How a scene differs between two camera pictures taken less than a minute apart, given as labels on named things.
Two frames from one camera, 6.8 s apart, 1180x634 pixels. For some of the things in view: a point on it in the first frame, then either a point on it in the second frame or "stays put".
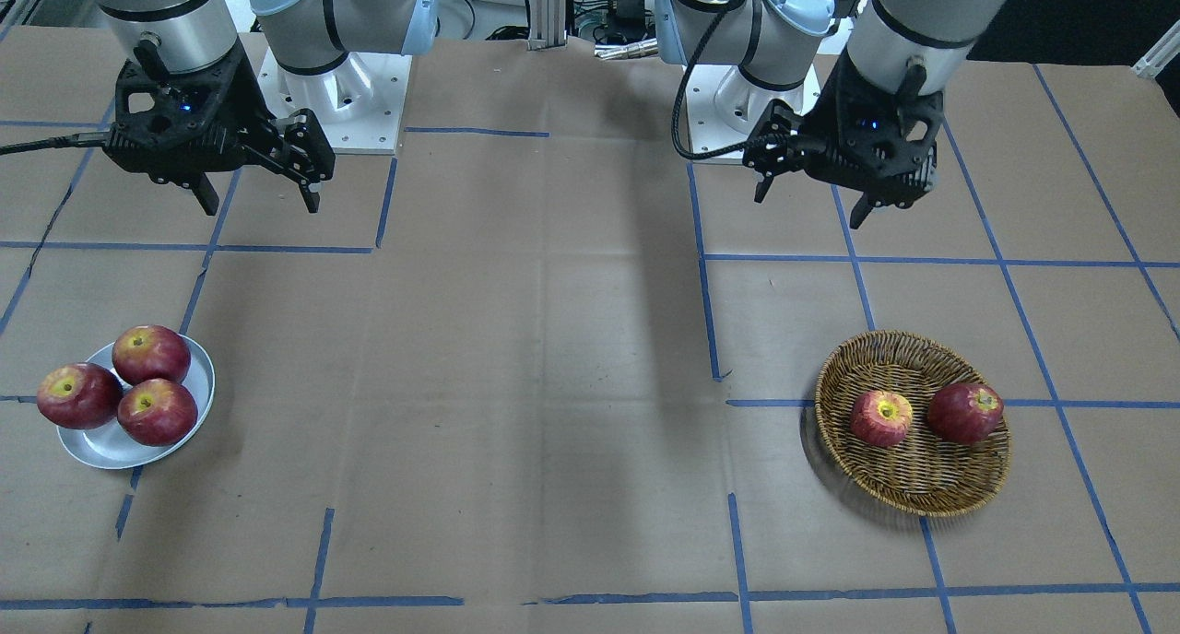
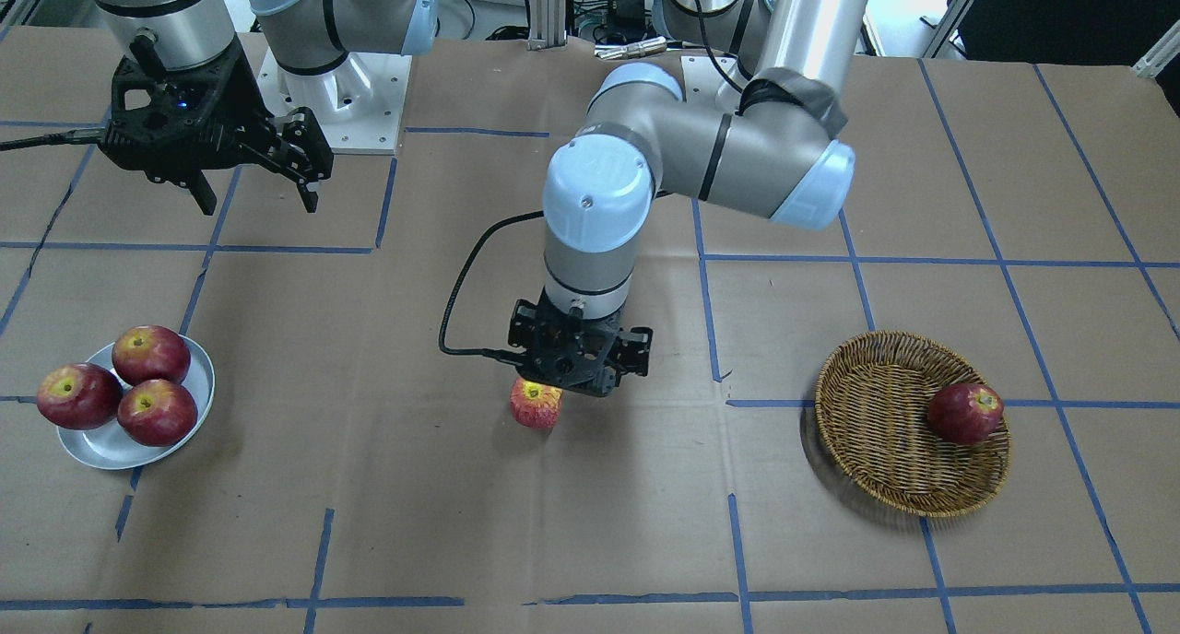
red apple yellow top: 880,418 -> 535,405
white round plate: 110,446 stays put
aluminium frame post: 548,9 stays put
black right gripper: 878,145 -> 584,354
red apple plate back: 150,351 stays put
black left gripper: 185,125 stays put
